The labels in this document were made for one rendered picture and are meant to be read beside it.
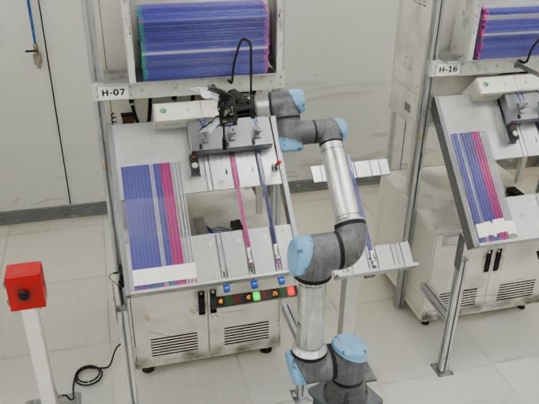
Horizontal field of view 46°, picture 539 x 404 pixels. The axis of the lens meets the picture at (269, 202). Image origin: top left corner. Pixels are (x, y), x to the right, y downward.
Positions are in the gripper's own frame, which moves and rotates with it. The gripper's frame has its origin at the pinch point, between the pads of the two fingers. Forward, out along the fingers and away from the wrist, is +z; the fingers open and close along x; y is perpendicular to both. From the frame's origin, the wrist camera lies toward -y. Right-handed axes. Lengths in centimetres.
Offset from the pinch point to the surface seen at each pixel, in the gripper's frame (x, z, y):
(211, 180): 49, 6, -34
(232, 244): 66, -1, -13
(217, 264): 70, 5, -6
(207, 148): 37, 6, -40
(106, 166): 42, 50, -44
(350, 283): 104, -47, -25
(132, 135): 30, 36, -45
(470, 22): 14, -109, -84
